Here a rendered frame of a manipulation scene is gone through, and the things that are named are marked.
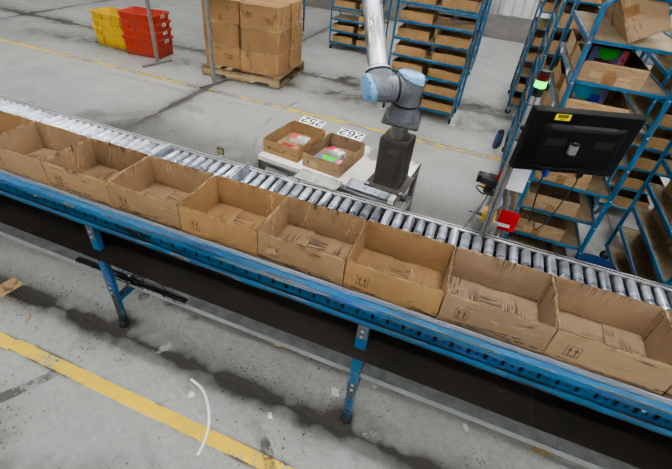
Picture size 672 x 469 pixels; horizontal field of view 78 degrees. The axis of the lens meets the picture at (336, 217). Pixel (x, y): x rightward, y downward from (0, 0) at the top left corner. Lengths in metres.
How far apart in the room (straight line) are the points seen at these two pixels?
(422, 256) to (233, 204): 0.97
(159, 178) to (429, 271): 1.47
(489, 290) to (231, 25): 5.32
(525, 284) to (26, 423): 2.44
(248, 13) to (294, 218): 4.52
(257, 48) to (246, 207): 4.36
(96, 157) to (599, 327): 2.59
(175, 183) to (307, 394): 1.34
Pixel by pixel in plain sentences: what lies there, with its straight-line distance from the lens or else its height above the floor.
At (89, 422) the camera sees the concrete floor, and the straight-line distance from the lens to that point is 2.60.
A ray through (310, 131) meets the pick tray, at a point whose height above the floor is 0.80.
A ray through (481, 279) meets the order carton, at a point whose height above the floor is 0.92.
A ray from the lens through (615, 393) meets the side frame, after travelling 1.80.
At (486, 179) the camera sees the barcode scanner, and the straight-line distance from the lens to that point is 2.32.
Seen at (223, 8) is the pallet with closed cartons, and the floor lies 0.92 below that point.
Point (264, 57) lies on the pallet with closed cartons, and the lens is 6.25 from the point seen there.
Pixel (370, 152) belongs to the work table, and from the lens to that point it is 3.04.
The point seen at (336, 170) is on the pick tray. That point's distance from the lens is 2.66.
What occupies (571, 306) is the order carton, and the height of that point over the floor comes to 0.92.
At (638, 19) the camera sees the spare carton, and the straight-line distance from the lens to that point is 2.60.
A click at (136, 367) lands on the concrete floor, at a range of 2.70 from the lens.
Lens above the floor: 2.15
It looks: 37 degrees down
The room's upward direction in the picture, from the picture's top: 6 degrees clockwise
